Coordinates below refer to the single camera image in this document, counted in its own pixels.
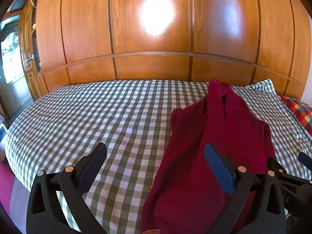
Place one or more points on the wooden wardrobe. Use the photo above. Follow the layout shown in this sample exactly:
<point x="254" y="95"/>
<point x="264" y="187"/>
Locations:
<point x="151" y="65"/>

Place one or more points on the wall mirror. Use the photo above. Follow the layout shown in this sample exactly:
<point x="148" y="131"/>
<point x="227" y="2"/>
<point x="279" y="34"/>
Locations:
<point x="14" y="78"/>

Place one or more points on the green checked pillow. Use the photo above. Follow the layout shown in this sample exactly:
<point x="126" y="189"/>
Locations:
<point x="264" y="87"/>

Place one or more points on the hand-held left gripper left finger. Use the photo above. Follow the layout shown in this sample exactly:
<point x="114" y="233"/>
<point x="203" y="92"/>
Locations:
<point x="93" y="165"/>

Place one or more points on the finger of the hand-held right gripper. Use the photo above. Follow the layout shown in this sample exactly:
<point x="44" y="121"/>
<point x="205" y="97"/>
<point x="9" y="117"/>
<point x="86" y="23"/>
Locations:
<point x="275" y="165"/>
<point x="306" y="159"/>

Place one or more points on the pink bed skirt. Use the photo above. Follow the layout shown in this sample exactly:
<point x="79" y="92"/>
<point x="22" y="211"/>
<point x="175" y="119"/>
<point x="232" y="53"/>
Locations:
<point x="9" y="187"/>

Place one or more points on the colourful plaid pillow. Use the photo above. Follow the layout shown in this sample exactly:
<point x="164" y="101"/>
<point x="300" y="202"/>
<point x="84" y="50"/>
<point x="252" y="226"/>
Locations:
<point x="301" y="113"/>

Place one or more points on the red sweater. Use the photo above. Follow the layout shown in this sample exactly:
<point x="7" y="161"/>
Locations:
<point x="190" y="151"/>

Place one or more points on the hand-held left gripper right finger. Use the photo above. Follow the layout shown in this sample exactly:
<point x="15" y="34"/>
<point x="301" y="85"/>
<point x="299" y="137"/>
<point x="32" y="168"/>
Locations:
<point x="217" y="168"/>

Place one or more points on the green checked bed sheet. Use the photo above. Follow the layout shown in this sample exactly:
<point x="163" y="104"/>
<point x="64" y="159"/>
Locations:
<point x="97" y="117"/>

